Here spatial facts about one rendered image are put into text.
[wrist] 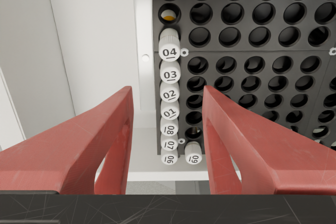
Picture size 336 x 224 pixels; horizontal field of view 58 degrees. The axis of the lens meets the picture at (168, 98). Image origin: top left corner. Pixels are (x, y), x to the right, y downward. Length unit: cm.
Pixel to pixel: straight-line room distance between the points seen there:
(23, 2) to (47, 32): 4
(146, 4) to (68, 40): 7
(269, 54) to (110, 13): 12
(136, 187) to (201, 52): 153
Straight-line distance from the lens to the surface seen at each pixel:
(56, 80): 26
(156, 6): 18
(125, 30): 25
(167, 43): 17
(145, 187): 170
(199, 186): 129
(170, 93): 19
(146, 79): 26
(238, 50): 19
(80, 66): 28
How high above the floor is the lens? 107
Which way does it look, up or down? 56 degrees down
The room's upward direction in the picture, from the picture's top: 179 degrees clockwise
